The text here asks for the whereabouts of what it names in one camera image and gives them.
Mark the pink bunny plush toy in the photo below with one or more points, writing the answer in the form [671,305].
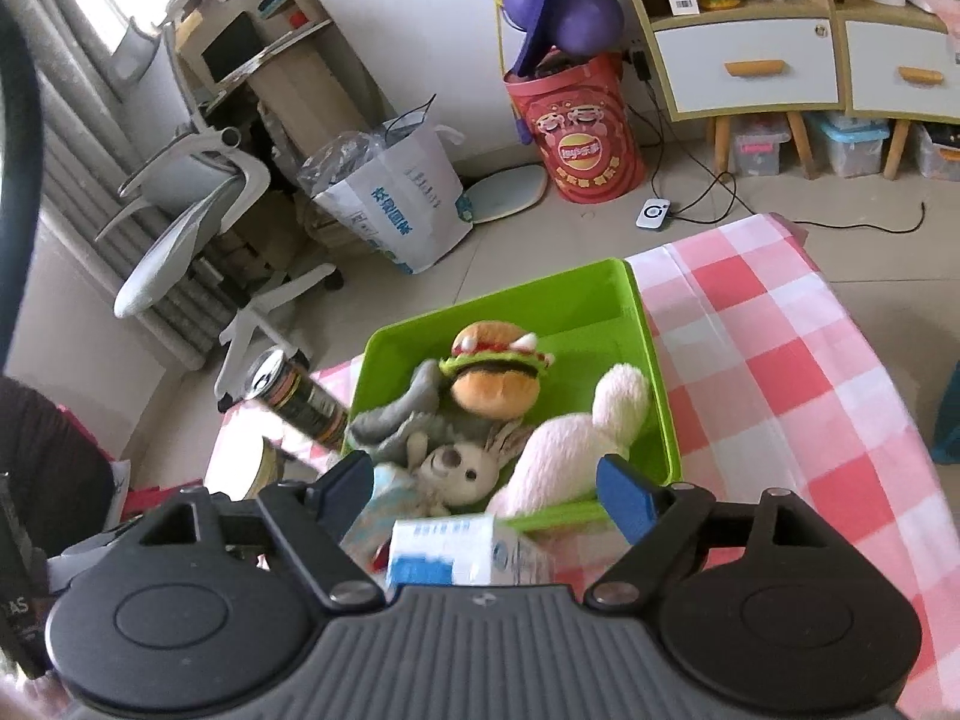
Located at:
[555,457]

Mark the burger plush toy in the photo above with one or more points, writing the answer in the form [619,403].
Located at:
[491,382]

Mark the light blue patterned cloth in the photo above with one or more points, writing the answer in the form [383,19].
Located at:
[397,506]

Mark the clear storage box blue lid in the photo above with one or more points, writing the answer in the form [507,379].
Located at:
[851,146]

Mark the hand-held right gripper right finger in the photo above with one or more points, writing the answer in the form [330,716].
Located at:
[626,499]

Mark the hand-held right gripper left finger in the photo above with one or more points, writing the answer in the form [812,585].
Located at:
[349,487]

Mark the clear storage box grey lid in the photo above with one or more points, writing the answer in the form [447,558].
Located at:
[757,150]

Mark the green plastic bin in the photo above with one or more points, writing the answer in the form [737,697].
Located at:
[585,315]

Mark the grey office chair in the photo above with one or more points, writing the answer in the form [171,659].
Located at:
[187,225]

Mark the red snack bucket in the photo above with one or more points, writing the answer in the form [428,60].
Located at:
[581,142]

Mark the grey plush toy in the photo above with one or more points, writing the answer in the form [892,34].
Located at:
[397,416]

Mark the dark cloth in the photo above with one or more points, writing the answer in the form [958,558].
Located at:
[45,457]

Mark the pink checked tablecloth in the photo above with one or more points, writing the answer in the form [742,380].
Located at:
[750,360]

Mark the wooden desk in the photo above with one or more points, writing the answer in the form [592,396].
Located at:
[300,82]

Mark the yellow stick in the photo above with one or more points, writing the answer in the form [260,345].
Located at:
[501,52]

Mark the black power adapter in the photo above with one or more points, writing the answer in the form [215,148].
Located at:
[641,66]

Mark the black and yellow can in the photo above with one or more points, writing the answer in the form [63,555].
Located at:
[300,401]

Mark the blue and white carton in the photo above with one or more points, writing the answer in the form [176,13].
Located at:
[450,551]

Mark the grey wall radiator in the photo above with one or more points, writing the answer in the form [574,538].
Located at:
[75,127]

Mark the purple pogo ball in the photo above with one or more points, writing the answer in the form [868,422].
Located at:
[581,15]

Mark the white bathroom scale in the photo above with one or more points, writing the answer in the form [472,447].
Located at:
[502,195]

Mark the clear plastic bag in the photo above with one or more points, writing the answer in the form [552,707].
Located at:
[337,161]

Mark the white paper bag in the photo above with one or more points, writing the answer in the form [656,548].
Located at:
[405,202]

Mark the teal object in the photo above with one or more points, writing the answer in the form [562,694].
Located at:
[947,420]

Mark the white drawer wooden cabinet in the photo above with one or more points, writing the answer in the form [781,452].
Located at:
[742,67]
[900,79]

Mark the beige long-eared plush toy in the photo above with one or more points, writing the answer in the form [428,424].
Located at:
[457,469]

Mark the small white device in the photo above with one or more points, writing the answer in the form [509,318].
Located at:
[652,214]

